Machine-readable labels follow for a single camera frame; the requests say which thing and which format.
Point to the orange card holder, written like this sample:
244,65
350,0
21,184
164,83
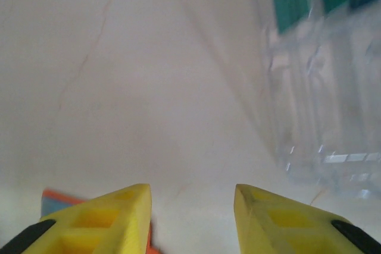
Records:
59,195

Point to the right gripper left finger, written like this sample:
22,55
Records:
104,227

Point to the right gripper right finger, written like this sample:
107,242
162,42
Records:
282,227

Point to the blue credit card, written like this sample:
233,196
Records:
52,206

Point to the clear acrylic card stand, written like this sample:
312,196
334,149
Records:
327,117

